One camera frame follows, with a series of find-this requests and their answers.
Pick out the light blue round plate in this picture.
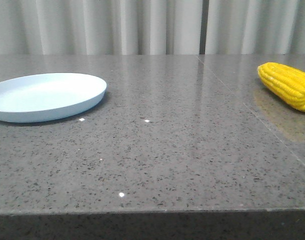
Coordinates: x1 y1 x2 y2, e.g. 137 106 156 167
0 73 107 123

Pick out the yellow corn cob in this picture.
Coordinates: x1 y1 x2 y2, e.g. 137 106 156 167
257 62 305 112

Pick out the white pleated curtain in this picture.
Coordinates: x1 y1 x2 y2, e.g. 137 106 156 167
0 0 305 55

